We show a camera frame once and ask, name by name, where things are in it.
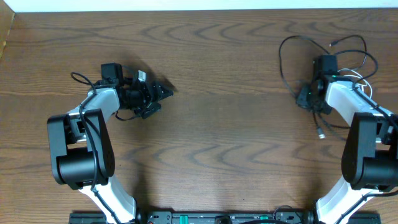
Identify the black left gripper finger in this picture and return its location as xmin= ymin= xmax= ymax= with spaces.
xmin=152 ymin=81 xmax=174 ymax=101
xmin=141 ymin=103 xmax=162 ymax=119

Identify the thick black cable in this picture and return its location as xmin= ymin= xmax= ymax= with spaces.
xmin=278 ymin=35 xmax=351 ymax=140

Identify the white USB cable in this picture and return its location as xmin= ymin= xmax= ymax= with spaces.
xmin=337 ymin=68 xmax=373 ymax=99

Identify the thin black USB cable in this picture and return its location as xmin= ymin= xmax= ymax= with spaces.
xmin=329 ymin=34 xmax=379 ymax=88

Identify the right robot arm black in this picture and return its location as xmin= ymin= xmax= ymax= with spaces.
xmin=296 ymin=54 xmax=397 ymax=223

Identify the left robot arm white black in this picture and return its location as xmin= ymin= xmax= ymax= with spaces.
xmin=47 ymin=63 xmax=174 ymax=223

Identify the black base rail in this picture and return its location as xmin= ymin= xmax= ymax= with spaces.
xmin=68 ymin=210 xmax=381 ymax=224

